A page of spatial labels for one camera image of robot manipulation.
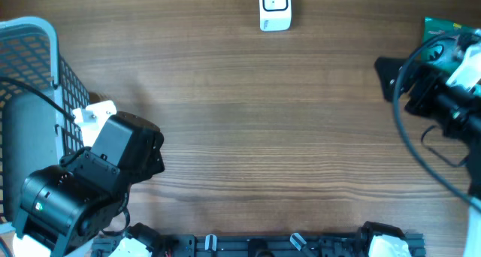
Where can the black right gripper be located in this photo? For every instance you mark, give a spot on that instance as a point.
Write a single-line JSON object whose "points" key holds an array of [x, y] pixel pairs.
{"points": [[429, 79]]}

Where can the green 3M gloves package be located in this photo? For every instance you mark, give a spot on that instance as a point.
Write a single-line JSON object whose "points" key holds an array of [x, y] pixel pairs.
{"points": [[446, 54]]}

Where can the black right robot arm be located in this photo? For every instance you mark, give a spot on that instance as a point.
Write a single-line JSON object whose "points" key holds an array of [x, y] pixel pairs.
{"points": [[463, 125]]}

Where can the white barcode scanner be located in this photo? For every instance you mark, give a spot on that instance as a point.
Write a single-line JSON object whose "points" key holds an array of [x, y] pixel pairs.
{"points": [[275, 15]]}

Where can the grey plastic shopping basket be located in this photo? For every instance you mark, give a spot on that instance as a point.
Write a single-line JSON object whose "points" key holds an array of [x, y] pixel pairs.
{"points": [[38, 89]]}

